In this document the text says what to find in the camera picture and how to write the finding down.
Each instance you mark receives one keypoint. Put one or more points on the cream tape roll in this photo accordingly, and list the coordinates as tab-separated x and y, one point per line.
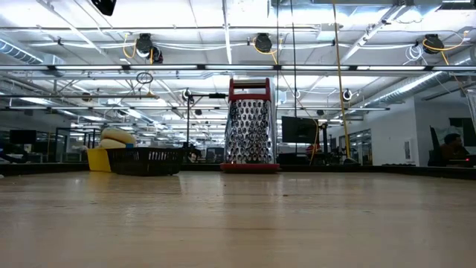
119	135

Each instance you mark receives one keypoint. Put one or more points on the black mesh basket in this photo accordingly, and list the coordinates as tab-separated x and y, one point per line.
145	162

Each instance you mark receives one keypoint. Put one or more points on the black office chair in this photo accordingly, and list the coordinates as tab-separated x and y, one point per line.
434	149

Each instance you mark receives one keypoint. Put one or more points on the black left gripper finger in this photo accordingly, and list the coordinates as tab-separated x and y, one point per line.
105	5

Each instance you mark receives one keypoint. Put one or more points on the person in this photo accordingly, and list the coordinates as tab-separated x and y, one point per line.
453	149

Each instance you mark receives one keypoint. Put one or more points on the yellow plastic bin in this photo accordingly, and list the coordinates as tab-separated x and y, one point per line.
98	160

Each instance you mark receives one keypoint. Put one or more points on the red metal box grater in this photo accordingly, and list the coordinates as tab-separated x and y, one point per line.
251	130

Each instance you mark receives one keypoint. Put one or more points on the black monitor on stand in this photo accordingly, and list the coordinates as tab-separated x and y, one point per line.
297	130

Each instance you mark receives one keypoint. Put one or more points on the small black monitor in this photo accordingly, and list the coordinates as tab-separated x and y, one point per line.
22	136

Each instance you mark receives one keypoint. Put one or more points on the black boom stand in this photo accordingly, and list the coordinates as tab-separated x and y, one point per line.
187	123

